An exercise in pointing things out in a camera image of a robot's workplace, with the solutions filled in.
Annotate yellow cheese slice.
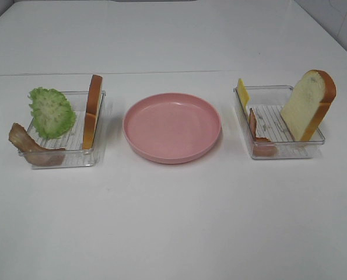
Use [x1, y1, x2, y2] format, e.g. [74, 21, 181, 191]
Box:
[237, 78, 250, 116]

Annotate bread slice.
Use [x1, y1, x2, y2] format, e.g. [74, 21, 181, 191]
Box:
[281, 69, 337, 141]
[82, 75, 103, 149]

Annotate green lettuce leaf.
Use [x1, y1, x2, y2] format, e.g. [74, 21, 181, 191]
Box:
[29, 87, 76, 139]

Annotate brown bacon strip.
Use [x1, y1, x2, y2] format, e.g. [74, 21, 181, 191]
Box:
[8, 122, 65, 166]

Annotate pink round plate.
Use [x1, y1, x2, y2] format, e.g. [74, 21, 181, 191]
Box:
[123, 93, 222, 164]

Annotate clear right plastic tray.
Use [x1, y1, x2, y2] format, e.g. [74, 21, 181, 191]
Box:
[233, 85, 325, 159]

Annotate clear plastic tray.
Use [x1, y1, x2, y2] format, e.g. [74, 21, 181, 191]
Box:
[233, 85, 325, 159]
[18, 90, 110, 169]

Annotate clear left plastic tray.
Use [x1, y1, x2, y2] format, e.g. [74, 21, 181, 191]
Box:
[18, 90, 110, 169]

